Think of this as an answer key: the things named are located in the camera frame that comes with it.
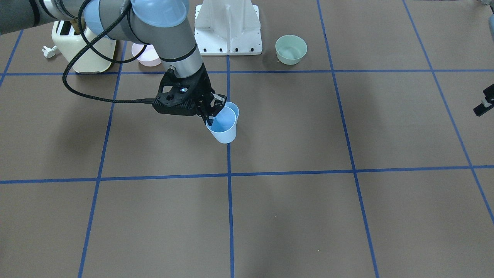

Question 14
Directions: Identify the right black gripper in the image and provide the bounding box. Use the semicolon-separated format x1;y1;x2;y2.
189;64;227;126

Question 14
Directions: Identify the light blue cup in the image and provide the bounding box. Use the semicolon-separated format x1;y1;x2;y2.
225;102;240;125
205;107;237;144

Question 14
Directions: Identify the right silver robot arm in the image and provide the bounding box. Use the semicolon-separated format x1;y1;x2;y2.
0;0;227;125

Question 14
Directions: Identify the pink bowl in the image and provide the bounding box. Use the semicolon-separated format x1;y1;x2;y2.
131;43;162;67

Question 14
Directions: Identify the green bowl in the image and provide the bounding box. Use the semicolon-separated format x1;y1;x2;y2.
275;35;308;65

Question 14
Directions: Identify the cream toaster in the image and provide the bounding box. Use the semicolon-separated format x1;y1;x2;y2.
52;19;118;74

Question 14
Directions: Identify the white toaster plug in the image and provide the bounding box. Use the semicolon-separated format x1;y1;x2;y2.
42;46;58;59

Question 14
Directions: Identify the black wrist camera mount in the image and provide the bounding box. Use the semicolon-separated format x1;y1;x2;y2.
151;69;200;116

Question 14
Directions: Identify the white camera stand base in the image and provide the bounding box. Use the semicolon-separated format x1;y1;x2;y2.
195;0;263;56

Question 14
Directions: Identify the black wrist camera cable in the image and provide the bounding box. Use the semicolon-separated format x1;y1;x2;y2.
62;0;155;105

